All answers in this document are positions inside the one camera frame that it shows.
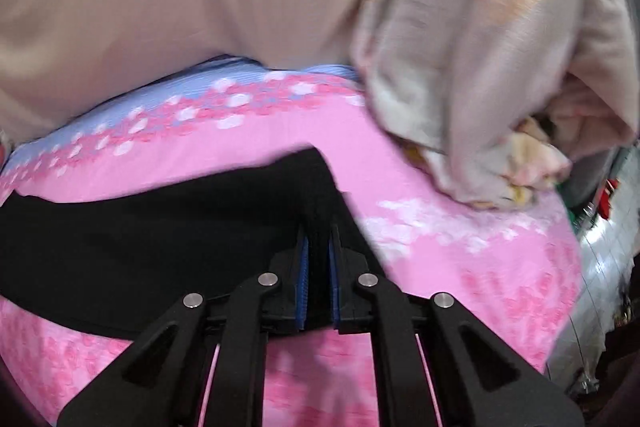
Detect black pants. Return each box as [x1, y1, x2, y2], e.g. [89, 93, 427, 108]
[1, 147, 382, 339]

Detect pink rose bedsheet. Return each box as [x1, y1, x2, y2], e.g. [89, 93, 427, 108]
[1, 58, 581, 426]

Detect floral grey blanket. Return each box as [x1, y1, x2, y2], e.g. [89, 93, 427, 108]
[352, 0, 639, 209]

